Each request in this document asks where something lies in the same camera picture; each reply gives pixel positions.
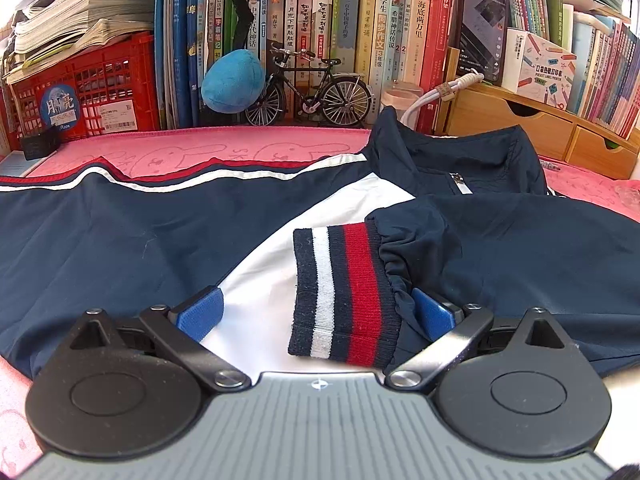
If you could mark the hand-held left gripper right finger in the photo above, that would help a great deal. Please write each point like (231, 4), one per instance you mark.
(432, 310)

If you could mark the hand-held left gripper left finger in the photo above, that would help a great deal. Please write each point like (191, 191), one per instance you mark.
(200, 310)

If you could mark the navy and white jacket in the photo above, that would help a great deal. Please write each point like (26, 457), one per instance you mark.
(150, 240)

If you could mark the pink rabbit print towel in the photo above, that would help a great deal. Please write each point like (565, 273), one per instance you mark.
(200, 145)

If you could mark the wooden drawer organizer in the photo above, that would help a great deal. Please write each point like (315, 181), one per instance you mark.
(500, 120)

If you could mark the pale pink cup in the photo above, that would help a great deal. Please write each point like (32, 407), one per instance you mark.
(397, 97)

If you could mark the blue plush ball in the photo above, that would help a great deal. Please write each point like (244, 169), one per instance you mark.
(232, 82)

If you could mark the miniature black bicycle model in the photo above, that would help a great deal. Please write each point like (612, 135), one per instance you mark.
(345, 97)

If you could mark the small black box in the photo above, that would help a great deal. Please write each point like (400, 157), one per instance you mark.
(40, 145)

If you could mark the light blue notebook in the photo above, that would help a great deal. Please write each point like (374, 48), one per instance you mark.
(10, 165)

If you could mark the red plastic crate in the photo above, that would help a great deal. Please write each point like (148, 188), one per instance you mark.
(115, 85)

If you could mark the white printed cardboard box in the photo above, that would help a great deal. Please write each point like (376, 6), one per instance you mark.
(540, 70)

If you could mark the row of tall books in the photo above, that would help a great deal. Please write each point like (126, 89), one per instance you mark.
(365, 35)

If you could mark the black smartphone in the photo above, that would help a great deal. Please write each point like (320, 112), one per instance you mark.
(482, 30)

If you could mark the row of thin colourful books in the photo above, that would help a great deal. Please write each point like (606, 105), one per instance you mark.
(600, 70)

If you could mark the stack of workbooks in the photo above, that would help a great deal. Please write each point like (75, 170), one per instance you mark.
(85, 15)

